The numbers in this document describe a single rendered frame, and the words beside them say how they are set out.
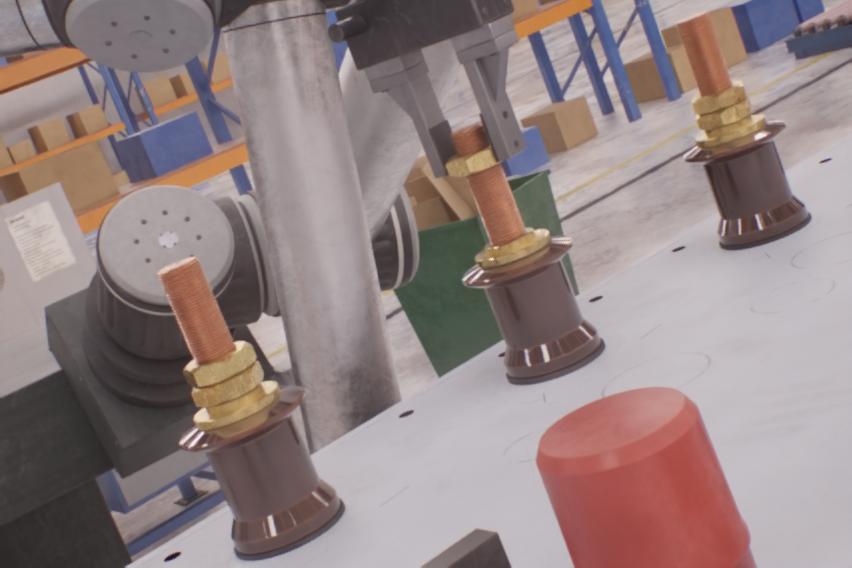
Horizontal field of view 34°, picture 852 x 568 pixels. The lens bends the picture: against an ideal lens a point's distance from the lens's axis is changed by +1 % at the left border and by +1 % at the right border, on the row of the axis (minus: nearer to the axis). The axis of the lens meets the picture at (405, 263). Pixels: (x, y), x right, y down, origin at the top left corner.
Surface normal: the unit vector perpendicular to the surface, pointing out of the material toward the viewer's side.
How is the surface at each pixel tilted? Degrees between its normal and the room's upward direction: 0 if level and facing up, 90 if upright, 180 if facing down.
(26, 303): 90
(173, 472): 90
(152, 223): 60
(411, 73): 90
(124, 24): 141
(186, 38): 145
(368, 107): 111
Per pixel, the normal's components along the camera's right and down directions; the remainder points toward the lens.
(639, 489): -0.02, 0.18
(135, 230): 0.18, -0.44
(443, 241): -0.54, 0.43
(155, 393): 0.15, -0.07
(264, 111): -0.47, 0.22
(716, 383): -0.36, -0.91
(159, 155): 0.54, -0.04
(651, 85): -0.75, 0.40
